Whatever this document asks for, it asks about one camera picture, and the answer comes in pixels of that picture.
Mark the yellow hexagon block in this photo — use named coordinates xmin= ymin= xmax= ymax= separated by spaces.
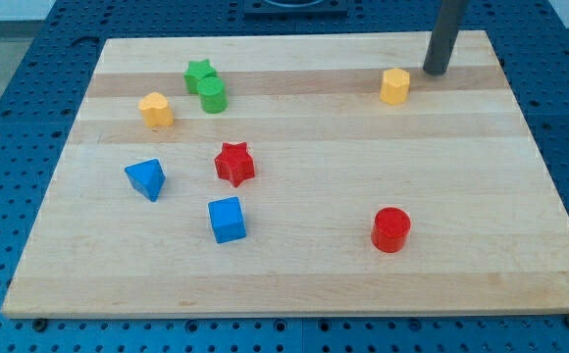
xmin=380 ymin=68 xmax=410 ymax=105

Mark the wooden board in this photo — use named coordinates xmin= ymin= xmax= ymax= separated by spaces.
xmin=2 ymin=30 xmax=569 ymax=319

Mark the red star block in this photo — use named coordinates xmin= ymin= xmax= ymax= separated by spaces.
xmin=214 ymin=142 xmax=255 ymax=187

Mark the blue cube block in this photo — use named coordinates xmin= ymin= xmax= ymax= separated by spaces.
xmin=208 ymin=197 xmax=246 ymax=244

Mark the green cylinder block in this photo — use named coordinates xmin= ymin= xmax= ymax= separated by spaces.
xmin=197 ymin=76 xmax=228 ymax=114

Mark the red cylinder block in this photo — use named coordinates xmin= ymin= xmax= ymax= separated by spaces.
xmin=371 ymin=207 xmax=411 ymax=253

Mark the green star block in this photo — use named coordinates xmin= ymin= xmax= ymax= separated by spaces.
xmin=183 ymin=59 xmax=218 ymax=94

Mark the blue triangle block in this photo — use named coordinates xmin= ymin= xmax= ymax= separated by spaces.
xmin=124 ymin=159 xmax=166 ymax=202

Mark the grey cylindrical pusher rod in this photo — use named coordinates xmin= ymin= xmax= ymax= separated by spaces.
xmin=423 ymin=0 xmax=468 ymax=76

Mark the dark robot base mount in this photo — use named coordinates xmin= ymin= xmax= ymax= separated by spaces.
xmin=243 ymin=0 xmax=348 ymax=19

